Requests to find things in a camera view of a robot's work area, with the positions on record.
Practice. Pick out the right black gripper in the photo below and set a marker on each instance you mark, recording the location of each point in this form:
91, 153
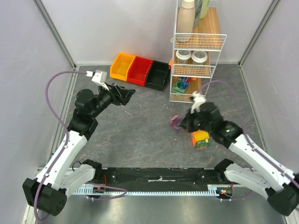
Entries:
193, 121

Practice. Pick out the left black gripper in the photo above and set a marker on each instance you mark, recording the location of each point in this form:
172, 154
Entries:
120, 95

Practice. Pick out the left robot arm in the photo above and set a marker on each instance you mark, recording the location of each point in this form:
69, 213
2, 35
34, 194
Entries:
49, 190

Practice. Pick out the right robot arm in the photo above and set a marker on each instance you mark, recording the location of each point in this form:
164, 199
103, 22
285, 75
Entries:
278, 184

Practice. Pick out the red storage bin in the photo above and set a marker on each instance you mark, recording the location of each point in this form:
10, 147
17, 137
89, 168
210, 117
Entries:
138, 71

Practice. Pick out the orange green sponge pack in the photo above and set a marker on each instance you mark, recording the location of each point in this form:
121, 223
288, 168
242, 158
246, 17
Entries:
200, 139

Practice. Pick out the yellow storage bin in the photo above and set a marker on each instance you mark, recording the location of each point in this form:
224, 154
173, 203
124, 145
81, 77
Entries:
121, 65

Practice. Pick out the black storage bin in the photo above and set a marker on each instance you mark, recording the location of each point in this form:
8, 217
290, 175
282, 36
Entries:
158, 75

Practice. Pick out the blue red packet on shelf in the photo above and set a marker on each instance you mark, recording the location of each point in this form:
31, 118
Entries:
187, 80

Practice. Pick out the left paper cup with lid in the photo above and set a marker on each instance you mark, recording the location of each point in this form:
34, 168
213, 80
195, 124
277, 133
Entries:
183, 56

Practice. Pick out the beige bottle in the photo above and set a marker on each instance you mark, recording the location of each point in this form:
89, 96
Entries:
185, 21

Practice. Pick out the light green bottle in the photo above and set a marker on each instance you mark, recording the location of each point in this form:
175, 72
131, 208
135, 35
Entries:
204, 8

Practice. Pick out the grey-green bottle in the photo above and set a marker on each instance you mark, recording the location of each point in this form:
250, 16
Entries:
198, 7

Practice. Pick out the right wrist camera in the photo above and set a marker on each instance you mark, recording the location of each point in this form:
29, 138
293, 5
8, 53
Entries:
197, 100

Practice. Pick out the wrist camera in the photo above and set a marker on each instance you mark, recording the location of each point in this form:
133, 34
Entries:
99, 77
197, 100

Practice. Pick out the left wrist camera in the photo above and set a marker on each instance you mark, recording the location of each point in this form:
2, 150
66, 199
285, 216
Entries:
99, 77

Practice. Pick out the white wire shelf rack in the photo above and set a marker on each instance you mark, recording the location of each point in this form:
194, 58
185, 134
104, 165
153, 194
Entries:
196, 49

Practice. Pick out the slotted cable duct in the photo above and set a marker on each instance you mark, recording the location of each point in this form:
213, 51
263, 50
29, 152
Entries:
90, 190

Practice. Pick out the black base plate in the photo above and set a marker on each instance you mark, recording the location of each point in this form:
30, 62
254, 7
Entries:
160, 178

